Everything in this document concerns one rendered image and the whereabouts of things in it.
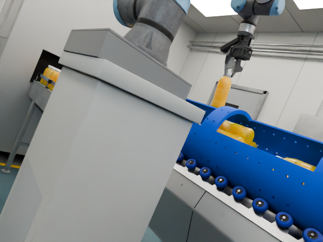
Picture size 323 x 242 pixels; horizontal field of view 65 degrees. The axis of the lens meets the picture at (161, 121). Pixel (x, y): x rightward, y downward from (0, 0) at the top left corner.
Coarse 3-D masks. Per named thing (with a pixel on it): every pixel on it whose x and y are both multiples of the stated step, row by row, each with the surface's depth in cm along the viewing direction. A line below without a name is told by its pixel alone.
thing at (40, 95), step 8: (32, 88) 244; (40, 88) 225; (32, 96) 236; (40, 96) 218; (48, 96) 204; (32, 104) 234; (40, 104) 212; (32, 112) 235; (24, 120) 235; (24, 128) 235; (16, 144) 235; (24, 144) 240; (16, 152) 238; (8, 160) 235; (8, 168) 236
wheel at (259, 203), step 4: (256, 200) 76; (260, 200) 76; (264, 200) 75; (252, 204) 76; (256, 204) 75; (260, 204) 75; (264, 204) 74; (256, 208) 74; (260, 208) 73; (264, 208) 73; (260, 212) 74
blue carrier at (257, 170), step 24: (216, 120) 92; (240, 120) 108; (192, 144) 97; (216, 144) 88; (240, 144) 81; (264, 144) 103; (288, 144) 94; (312, 144) 86; (216, 168) 89; (240, 168) 80; (264, 168) 74; (288, 168) 69; (264, 192) 74; (288, 192) 68; (312, 192) 63; (312, 216) 64
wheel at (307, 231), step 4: (308, 228) 65; (312, 228) 65; (304, 232) 65; (308, 232) 64; (312, 232) 64; (316, 232) 64; (320, 232) 64; (304, 236) 64; (308, 236) 64; (312, 236) 63; (316, 236) 63; (320, 236) 63; (304, 240) 64; (308, 240) 63; (312, 240) 63; (316, 240) 62; (320, 240) 62
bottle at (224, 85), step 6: (222, 78) 127; (228, 78) 126; (222, 84) 126; (228, 84) 126; (216, 90) 128; (222, 90) 126; (228, 90) 127; (216, 96) 128; (222, 96) 126; (216, 102) 127; (222, 102) 127
